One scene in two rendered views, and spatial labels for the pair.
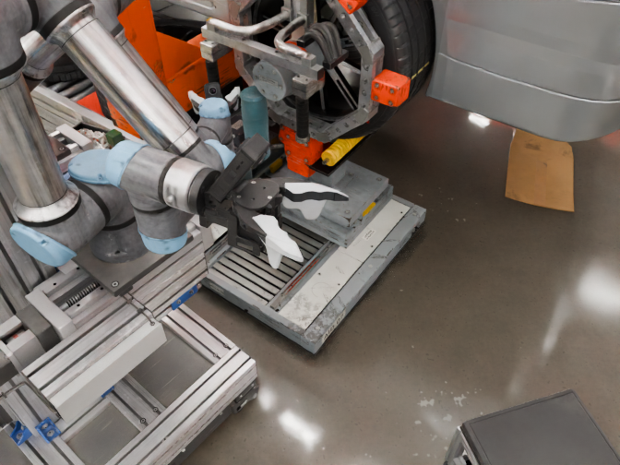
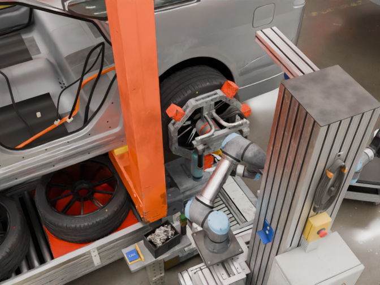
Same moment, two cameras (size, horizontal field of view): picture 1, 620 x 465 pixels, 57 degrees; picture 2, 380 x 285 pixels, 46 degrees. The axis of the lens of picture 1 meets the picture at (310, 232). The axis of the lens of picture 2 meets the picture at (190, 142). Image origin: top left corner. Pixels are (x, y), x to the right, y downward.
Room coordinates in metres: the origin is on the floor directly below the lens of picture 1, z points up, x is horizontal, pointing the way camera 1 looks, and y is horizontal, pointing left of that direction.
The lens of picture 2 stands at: (0.78, 2.04, 3.02)
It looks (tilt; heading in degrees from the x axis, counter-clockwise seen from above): 47 degrees down; 296
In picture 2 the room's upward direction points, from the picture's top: straight up
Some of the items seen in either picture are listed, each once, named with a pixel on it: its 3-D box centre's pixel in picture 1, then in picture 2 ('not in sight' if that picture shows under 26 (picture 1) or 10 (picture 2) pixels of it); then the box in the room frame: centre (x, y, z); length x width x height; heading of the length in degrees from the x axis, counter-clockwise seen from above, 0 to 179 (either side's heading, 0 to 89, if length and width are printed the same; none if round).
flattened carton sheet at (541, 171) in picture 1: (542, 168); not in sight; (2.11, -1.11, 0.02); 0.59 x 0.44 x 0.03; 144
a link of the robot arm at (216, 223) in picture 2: not in sight; (217, 225); (1.23, 0.80, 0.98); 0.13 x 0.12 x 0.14; 167
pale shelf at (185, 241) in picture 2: not in sight; (156, 247); (1.63, 0.80, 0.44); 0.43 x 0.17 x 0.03; 54
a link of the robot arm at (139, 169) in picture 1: (148, 172); (357, 162); (0.66, 0.24, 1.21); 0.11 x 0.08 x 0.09; 64
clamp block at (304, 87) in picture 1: (308, 81); (242, 129); (1.39, 0.00, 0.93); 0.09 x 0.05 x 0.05; 144
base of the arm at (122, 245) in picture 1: (118, 222); not in sight; (0.90, 0.43, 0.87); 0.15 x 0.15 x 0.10
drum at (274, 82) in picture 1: (289, 67); (210, 133); (1.60, 0.06, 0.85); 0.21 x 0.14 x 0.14; 144
